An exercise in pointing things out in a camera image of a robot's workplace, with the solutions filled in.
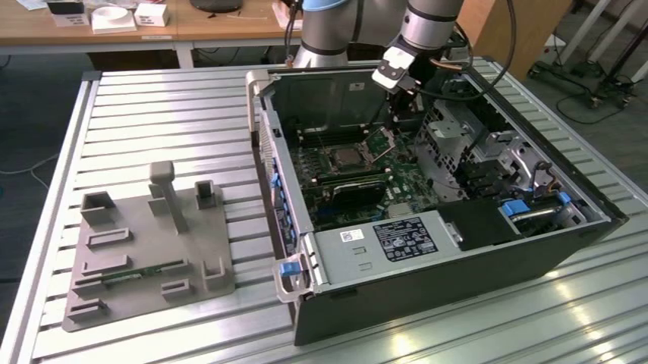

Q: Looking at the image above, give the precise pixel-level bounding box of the metal socket cover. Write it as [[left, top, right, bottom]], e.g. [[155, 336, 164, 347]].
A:
[[361, 126, 400, 158]]

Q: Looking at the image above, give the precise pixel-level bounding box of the silver CPU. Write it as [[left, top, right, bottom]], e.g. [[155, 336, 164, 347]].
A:
[[329, 147, 369, 171]]

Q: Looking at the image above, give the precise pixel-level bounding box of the CPU socket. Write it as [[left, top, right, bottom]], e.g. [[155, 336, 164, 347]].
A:
[[322, 145, 379, 178]]

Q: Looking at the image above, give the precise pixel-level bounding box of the wooden cabinet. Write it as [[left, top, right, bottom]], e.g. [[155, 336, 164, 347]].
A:
[[454, 0, 576, 81]]

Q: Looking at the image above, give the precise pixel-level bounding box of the metal drive cage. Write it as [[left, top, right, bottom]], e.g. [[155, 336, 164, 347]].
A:
[[412, 70, 533, 202]]

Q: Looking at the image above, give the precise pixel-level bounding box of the wheeled equipment stand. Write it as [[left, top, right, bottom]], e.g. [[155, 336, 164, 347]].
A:
[[525, 0, 648, 111]]

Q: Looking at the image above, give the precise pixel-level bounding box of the green motherboard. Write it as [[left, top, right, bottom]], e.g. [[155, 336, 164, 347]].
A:
[[289, 127, 442, 233]]

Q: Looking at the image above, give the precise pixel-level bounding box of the black plastic drive bay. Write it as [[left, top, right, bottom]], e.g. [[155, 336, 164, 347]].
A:
[[453, 157, 513, 200]]

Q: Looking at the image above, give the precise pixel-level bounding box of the black graphics card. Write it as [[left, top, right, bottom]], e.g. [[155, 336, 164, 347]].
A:
[[321, 177, 386, 209]]

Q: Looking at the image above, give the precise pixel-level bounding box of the blue plastic drive latch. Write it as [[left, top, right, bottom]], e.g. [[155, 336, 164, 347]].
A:
[[498, 199, 530, 221]]

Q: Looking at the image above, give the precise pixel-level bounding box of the black plastic shroud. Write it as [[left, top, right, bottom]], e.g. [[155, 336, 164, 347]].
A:
[[437, 199, 525, 251]]

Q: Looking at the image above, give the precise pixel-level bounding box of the silver metal tube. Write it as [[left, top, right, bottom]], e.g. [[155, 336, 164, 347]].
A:
[[509, 206, 567, 225]]

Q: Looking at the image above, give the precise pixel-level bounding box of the dark round object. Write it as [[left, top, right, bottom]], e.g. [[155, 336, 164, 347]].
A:
[[190, 0, 243, 12]]

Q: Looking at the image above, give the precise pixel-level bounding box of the silver power supply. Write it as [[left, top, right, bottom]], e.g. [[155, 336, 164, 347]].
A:
[[307, 210, 465, 286]]

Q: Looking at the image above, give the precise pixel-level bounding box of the white printed box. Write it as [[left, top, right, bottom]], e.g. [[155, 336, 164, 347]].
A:
[[134, 2, 171, 27]]

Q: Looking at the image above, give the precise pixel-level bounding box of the black PC case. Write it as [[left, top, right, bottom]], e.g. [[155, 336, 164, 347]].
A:
[[245, 60, 632, 347]]

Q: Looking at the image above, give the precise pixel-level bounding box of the white block round hollow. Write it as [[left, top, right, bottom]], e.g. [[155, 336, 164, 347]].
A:
[[90, 6, 139, 36]]

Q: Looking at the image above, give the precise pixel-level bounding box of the grey parts rack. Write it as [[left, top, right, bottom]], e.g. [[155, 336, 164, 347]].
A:
[[60, 161, 238, 334]]

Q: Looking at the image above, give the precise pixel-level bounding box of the white box black top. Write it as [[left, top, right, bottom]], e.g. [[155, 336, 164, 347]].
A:
[[48, 0, 87, 28]]

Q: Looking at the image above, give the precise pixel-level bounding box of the green RAM stick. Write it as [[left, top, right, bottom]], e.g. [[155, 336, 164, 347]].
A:
[[100, 265, 166, 284]]

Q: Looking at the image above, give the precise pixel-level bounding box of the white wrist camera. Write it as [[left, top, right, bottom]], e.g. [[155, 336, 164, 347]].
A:
[[370, 47, 422, 95]]

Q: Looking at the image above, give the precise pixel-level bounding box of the silver drive bracket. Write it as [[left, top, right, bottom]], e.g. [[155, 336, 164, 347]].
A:
[[426, 120, 476, 140]]

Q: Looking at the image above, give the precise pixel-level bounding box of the coloured wire bundle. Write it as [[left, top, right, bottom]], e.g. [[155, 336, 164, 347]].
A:
[[525, 159, 561, 200]]

